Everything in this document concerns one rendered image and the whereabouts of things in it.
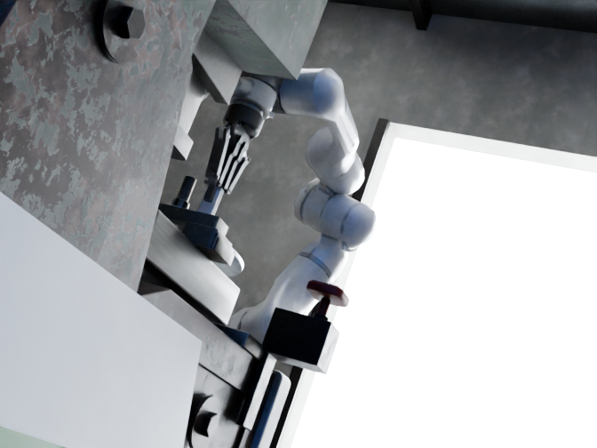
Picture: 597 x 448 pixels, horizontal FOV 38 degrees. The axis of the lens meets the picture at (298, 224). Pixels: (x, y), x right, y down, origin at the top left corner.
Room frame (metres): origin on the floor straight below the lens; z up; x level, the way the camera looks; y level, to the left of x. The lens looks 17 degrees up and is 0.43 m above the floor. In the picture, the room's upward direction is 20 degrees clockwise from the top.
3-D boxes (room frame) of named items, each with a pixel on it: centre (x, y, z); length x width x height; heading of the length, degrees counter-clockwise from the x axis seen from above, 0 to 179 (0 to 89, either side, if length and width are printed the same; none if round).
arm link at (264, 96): (1.55, 0.19, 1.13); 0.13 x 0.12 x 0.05; 66
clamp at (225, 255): (1.16, 0.16, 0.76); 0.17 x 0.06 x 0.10; 67
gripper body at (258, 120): (1.56, 0.17, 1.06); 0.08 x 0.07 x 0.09; 156
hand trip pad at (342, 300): (1.31, -0.08, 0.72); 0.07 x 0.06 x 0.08; 157
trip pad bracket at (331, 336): (1.32, -0.06, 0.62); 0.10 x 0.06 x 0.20; 67
